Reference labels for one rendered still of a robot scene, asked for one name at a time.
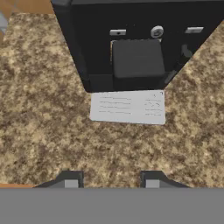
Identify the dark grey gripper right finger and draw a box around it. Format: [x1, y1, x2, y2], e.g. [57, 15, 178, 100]
[140, 170, 191, 189]

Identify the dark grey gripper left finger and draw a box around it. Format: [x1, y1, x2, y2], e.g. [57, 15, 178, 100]
[34, 170, 85, 189]

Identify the white printed label plate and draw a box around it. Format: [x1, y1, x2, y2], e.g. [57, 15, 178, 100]
[88, 89, 166, 126]

